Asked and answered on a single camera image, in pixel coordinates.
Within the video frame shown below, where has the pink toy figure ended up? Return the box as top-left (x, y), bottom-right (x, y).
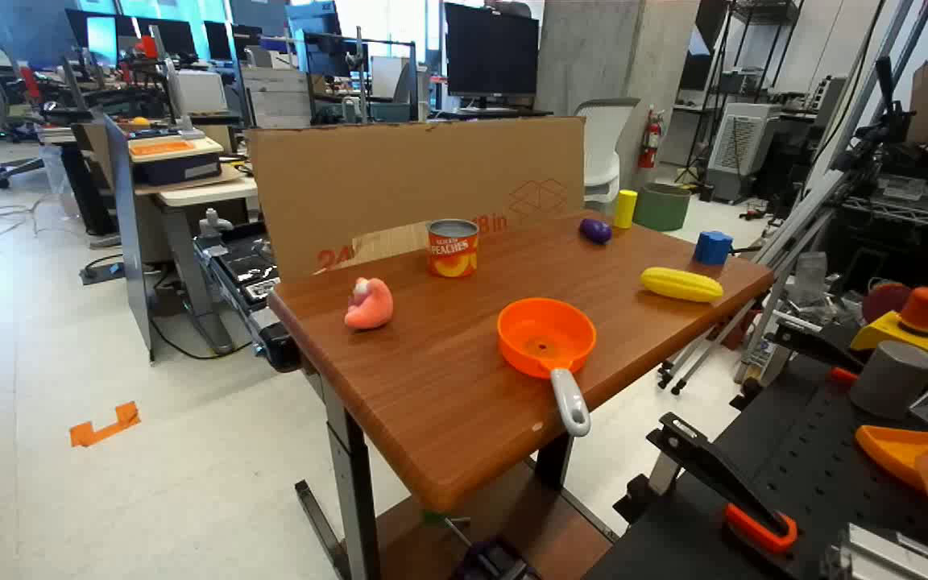
top-left (342, 276), bottom-right (396, 330)

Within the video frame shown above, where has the purple toy eggplant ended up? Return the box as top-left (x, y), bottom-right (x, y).
top-left (576, 219), bottom-right (611, 246)

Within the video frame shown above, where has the yellow corn toy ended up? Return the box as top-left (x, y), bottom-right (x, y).
top-left (641, 267), bottom-right (724, 301)

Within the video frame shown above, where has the yellow and orange toy block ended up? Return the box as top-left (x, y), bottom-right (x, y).
top-left (851, 286), bottom-right (928, 350)

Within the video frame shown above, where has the orange labelled tin can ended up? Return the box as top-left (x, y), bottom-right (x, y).
top-left (428, 219), bottom-right (480, 281)

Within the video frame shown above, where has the wooden table with metal legs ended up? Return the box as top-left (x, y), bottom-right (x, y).
top-left (272, 216), bottom-right (771, 580)

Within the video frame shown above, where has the cardboard back panel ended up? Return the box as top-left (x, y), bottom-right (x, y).
top-left (247, 116), bottom-right (582, 281)

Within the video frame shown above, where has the yellow cylinder block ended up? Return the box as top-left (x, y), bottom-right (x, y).
top-left (611, 191), bottom-right (639, 232)

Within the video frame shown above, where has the green storage bin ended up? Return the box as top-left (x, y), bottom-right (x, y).
top-left (633, 184), bottom-right (689, 232)

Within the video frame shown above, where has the white office chair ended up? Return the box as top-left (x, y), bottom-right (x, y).
top-left (572, 96), bottom-right (639, 205)

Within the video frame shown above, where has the red fire extinguisher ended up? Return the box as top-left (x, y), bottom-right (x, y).
top-left (639, 110), bottom-right (663, 169)

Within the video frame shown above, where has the black computer monitor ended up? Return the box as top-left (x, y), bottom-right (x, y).
top-left (443, 3), bottom-right (538, 100)

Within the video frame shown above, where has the blue cube block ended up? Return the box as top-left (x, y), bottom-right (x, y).
top-left (693, 232), bottom-right (730, 264)

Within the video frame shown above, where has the grey side desk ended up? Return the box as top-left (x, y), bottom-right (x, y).
top-left (103, 118), bottom-right (253, 357)

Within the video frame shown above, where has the black box with orange top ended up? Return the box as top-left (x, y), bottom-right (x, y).
top-left (129, 135), bottom-right (223, 184)

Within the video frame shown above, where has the black perforated workbench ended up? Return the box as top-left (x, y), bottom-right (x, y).
top-left (585, 363), bottom-right (928, 580)

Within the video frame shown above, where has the grey cylinder cup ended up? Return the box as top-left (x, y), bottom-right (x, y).
top-left (851, 340), bottom-right (928, 419)

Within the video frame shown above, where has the orange pan with grey handle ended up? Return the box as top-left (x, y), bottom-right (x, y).
top-left (496, 295), bottom-right (597, 439)

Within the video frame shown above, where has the orange handled black clamp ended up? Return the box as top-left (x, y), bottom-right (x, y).
top-left (646, 411), bottom-right (800, 558)

